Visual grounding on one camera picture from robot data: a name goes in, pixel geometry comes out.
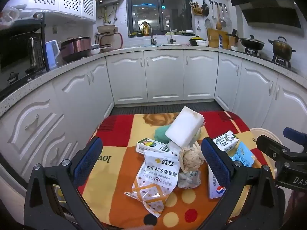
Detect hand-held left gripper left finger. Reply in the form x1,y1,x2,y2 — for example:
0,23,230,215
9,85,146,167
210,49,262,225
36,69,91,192
24,136,103,230

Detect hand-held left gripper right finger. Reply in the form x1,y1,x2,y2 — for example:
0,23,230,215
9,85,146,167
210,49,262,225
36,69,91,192
201,137,286,230

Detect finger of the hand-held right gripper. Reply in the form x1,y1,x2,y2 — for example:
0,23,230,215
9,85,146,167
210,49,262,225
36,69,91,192
256,135,292,160
283,127,307,146

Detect cream plastic bin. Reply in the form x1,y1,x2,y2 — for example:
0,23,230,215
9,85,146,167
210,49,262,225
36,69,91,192
249,127,285,154

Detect white milk carton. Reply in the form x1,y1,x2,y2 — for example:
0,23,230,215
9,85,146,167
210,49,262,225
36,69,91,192
212,130,240,152

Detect blue white packet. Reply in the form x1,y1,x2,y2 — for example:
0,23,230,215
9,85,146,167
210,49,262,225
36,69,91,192
229,141,257,168

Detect white green printed box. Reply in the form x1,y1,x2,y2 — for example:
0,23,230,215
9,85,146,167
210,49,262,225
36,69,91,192
207,165,227,199

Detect white sponge block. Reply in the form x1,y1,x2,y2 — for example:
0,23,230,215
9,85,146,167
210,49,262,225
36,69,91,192
165,106,205,147

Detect white snack bag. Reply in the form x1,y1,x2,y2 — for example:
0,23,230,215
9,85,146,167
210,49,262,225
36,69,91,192
124,150,180,218

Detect green cloth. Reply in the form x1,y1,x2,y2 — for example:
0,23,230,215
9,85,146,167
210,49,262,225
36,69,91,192
154,125,172,144

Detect small box rainbow label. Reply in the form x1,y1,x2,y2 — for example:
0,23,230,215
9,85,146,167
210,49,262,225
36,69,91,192
136,138,173,154

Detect crumpled brown paper ball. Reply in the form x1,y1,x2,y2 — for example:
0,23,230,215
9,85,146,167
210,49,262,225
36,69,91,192
179,141,205,173

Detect colourful printed blanket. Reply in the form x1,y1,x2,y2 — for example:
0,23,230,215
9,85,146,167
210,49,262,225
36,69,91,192
77,111,283,230

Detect crumpled clear wrapper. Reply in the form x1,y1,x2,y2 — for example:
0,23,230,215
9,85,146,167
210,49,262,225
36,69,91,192
177,170,202,189

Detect white tissue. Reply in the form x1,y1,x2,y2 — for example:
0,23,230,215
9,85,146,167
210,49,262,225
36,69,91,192
167,140,185,156

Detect gas stove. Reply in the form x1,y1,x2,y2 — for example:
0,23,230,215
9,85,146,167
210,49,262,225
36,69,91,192
244,48,293,70

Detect bronze stockpot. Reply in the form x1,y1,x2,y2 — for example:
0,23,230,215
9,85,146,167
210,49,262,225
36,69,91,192
268,36,296,61

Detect black wok with lid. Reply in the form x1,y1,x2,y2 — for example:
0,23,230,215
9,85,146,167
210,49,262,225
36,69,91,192
240,35,265,51

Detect row of white cabinet doors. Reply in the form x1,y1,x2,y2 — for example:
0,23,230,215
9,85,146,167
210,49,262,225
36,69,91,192
0,49,307,192

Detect copper rice cooker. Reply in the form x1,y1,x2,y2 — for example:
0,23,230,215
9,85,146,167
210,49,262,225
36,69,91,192
60,36,93,63

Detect blue white carton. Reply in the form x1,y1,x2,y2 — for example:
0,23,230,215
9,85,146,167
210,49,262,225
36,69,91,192
218,34,229,49

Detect wooden cutting board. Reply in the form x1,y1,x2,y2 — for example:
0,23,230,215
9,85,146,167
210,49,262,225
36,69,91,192
207,28,229,48

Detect yellow lid casserole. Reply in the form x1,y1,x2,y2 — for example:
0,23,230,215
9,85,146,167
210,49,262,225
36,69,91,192
189,35,207,46

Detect black microwave oven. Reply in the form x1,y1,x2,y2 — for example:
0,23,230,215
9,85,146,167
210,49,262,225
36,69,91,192
0,25,50,91

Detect small chrome tap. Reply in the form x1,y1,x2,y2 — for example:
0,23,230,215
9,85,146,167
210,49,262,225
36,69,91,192
167,27,177,45

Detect wooden spatula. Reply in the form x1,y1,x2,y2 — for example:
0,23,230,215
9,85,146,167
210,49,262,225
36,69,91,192
215,2,222,30

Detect metal skimmer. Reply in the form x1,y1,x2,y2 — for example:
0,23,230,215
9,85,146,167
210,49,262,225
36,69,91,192
219,3,227,27

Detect beige clay pot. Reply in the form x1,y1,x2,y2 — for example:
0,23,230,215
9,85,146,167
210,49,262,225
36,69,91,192
97,24,118,34

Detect black range hood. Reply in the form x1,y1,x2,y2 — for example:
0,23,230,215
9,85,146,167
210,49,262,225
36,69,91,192
224,0,302,29

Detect chrome kitchen faucet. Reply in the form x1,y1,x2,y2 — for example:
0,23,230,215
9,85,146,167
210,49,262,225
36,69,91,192
139,22,157,45

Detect black hanging frying pan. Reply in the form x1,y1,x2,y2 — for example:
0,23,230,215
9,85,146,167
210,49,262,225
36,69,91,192
201,0,210,17

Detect wooden chopstick holder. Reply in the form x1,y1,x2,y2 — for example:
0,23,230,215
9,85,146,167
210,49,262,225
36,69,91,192
189,0,204,16

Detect dark kitchen window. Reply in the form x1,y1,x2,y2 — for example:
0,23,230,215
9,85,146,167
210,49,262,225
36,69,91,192
127,0,193,38

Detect white water heater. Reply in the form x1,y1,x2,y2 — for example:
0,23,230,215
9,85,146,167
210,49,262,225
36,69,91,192
97,0,121,6

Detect white plastic bag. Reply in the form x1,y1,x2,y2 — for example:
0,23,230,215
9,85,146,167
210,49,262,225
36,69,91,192
0,7,27,27

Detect black wire dish rack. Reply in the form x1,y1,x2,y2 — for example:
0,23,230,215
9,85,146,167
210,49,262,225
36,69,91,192
95,32,120,52

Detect white lattice wall cabinets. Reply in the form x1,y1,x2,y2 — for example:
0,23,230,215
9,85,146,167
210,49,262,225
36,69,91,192
12,0,97,24

